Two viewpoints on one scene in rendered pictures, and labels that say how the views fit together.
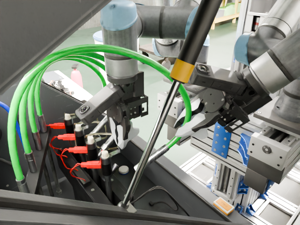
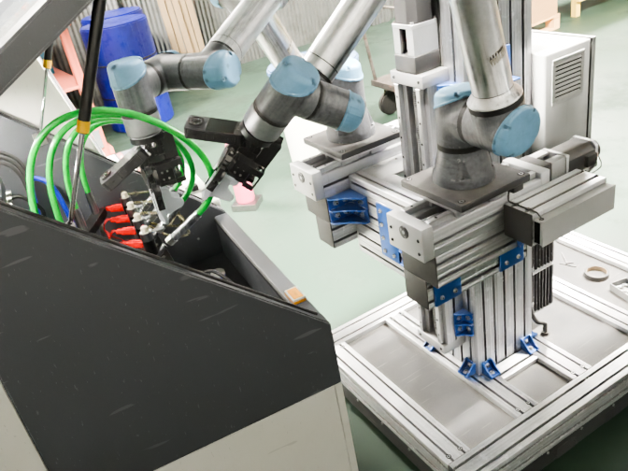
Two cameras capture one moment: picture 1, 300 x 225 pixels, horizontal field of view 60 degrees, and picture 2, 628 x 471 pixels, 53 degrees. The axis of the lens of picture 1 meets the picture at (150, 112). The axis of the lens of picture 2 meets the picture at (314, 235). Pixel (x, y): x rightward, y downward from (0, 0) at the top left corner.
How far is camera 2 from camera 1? 0.85 m
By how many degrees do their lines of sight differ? 15
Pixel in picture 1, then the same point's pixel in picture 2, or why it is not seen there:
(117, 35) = (123, 94)
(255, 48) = not seen: hidden behind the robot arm
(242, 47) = not seen: hidden behind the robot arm
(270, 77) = (253, 124)
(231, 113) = (237, 166)
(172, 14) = (190, 63)
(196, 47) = (83, 110)
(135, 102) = (163, 164)
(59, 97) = not seen: hidden behind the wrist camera
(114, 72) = (131, 133)
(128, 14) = (130, 73)
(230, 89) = (226, 140)
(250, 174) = (409, 279)
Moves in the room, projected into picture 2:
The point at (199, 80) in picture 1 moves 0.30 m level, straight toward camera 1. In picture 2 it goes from (190, 134) to (78, 209)
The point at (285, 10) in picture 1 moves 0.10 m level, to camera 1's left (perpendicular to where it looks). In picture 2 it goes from (321, 41) to (272, 48)
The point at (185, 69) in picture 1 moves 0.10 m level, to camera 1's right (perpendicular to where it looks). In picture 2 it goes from (80, 125) to (140, 119)
